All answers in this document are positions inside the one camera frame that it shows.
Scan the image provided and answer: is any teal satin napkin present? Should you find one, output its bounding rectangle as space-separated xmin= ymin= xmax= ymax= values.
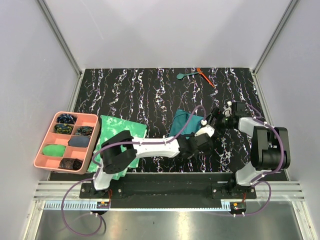
xmin=168 ymin=109 xmax=204 ymax=137

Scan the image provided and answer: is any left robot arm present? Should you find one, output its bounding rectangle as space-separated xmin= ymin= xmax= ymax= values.
xmin=90 ymin=126 xmax=215 ymax=198

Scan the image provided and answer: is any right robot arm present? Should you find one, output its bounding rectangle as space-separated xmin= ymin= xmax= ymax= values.
xmin=205 ymin=101 xmax=291 ymax=199

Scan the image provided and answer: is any orange plastic fork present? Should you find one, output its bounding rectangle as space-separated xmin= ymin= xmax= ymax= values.
xmin=196 ymin=67 xmax=215 ymax=88

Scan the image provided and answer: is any teal plastic spoon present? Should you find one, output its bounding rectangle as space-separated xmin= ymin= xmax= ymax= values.
xmin=176 ymin=72 xmax=199 ymax=80

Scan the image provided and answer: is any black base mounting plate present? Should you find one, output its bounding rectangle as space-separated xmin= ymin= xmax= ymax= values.
xmin=78 ymin=173 xmax=254 ymax=199

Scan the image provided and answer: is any black marble pattern mat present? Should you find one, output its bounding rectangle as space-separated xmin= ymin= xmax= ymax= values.
xmin=74 ymin=67 xmax=262 ymax=173

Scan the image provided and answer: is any green tie-dye cloth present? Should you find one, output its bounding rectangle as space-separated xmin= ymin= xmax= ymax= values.
xmin=87 ymin=115 xmax=147 ymax=180

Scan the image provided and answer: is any dark blue rolled cloth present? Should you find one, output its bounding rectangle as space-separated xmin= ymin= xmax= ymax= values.
xmin=68 ymin=135 xmax=90 ymax=148

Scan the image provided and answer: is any brown patterned rolled cloth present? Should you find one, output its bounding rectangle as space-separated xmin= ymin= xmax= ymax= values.
xmin=59 ymin=158 xmax=83 ymax=171

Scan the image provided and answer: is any pink compartment tray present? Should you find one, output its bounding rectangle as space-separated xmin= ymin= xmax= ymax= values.
xmin=33 ymin=111 xmax=100 ymax=175

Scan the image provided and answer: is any blue patterned rolled cloth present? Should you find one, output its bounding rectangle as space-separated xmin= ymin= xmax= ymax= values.
xmin=56 ymin=113 xmax=77 ymax=125

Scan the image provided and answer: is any green rolled cloth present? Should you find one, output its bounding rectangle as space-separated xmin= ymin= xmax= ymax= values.
xmin=42 ymin=144 xmax=66 ymax=157

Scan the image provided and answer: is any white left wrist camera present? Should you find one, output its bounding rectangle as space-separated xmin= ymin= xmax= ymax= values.
xmin=194 ymin=119 xmax=215 ymax=137

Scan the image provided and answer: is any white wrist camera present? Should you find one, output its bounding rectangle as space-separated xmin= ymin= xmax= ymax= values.
xmin=222 ymin=101 xmax=232 ymax=117
xmin=194 ymin=119 xmax=215 ymax=137

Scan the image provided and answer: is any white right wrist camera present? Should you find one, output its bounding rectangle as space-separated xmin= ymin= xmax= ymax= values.
xmin=222 ymin=101 xmax=232 ymax=117

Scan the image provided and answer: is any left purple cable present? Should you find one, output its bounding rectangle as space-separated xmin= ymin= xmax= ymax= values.
xmin=61 ymin=104 xmax=207 ymax=237

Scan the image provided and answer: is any purple cable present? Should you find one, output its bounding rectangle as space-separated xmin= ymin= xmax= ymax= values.
xmin=207 ymin=103 xmax=286 ymax=217
xmin=61 ymin=104 xmax=207 ymax=237

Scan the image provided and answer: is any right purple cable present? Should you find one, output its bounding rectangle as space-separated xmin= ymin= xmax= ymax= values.
xmin=207 ymin=103 xmax=286 ymax=217

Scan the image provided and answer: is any aluminium front rail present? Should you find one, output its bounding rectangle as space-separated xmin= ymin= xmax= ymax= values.
xmin=33 ymin=181 xmax=305 ymax=212

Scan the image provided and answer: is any right aluminium frame post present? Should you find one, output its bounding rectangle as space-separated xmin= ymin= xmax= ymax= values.
xmin=252 ymin=0 xmax=300 ymax=75

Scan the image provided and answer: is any aluminium frame post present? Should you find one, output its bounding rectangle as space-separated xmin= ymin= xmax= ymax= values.
xmin=252 ymin=0 xmax=300 ymax=75
xmin=34 ymin=0 xmax=85 ymax=78

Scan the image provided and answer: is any left aluminium frame post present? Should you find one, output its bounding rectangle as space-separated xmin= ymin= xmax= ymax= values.
xmin=34 ymin=0 xmax=85 ymax=78

